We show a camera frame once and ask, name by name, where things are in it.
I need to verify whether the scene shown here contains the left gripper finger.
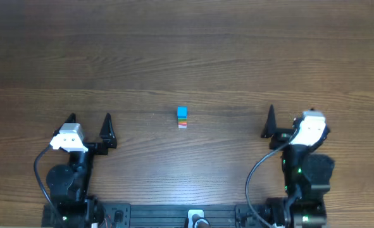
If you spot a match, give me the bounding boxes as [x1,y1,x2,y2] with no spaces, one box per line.
[99,112,118,149]
[58,112,77,131]

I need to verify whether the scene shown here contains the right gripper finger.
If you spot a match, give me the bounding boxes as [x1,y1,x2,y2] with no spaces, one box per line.
[308,106,331,145]
[260,104,278,139]

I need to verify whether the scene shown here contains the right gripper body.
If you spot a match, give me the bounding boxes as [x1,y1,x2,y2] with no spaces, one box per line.
[268,126,297,150]

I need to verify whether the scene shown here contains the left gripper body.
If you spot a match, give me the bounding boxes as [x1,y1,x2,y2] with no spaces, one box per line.
[84,141,109,156]

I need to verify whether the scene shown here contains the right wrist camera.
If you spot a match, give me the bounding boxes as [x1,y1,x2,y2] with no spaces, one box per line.
[289,110,328,148]

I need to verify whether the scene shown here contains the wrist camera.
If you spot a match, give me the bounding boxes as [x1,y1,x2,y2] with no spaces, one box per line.
[289,110,328,148]
[49,122,89,154]

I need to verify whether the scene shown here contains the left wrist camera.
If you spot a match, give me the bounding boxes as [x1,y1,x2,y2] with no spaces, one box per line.
[49,122,89,154]

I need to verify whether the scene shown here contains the mounting rail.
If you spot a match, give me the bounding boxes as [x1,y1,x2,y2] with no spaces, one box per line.
[42,203,328,228]

